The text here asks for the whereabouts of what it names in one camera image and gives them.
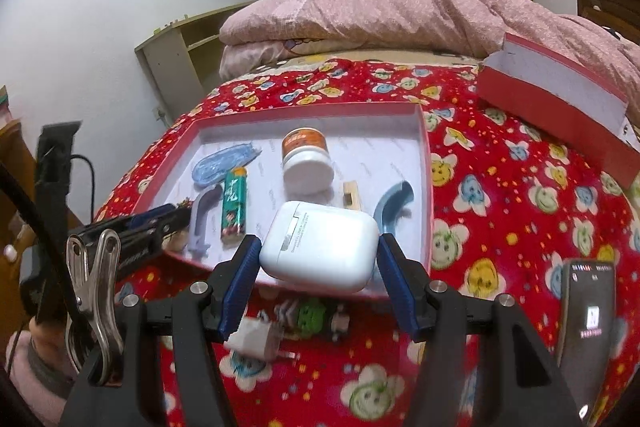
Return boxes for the beige shelf unit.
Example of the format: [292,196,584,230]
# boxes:
[135,2,256,118]

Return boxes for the green toy keychain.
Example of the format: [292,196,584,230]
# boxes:
[277,299,351,343]

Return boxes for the black smartphone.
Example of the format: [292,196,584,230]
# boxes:
[555,259,617,423]

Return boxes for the white earbuds case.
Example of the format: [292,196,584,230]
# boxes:
[259,201,380,294]

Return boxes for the red flower-print bedsheet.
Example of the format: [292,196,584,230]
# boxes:
[95,59,640,427]

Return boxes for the red cardboard box lid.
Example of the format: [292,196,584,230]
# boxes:
[475,32,640,188]

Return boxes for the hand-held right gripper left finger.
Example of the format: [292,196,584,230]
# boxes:
[60,234,263,427]

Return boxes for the dark wooden headboard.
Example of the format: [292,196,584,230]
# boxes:
[572,0,640,48]

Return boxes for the white charger plug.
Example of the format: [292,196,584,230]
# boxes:
[225,314,297,363]

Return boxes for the metal spring clip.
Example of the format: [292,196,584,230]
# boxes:
[66,229,125,385]

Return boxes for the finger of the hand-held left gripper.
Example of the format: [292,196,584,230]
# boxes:
[70,204,178,240]
[115,224,176,279]

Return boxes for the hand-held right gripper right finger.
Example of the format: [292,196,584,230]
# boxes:
[376,233,583,427]

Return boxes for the green tube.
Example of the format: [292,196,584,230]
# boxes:
[221,167,249,244]

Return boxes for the small wooden block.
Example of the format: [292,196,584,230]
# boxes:
[343,181,362,210]

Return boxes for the white plastic bottle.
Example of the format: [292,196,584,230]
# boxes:
[281,128,335,195]

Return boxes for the pink quilt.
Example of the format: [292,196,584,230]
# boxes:
[219,0,640,118]

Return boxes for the black cable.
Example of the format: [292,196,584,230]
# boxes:
[69,154,97,214]
[0,162,76,323]

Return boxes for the grey-purple plastic hook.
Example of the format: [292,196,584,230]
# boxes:
[186,184,224,259]

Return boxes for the brown wooden furniture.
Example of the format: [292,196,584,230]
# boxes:
[0,87,38,228]

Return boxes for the blue plastic hook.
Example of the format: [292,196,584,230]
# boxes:
[372,181,416,238]

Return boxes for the red cardboard box tray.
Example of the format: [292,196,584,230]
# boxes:
[145,103,433,303]

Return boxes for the person's left forearm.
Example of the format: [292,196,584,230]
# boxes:
[4,314,76,425]

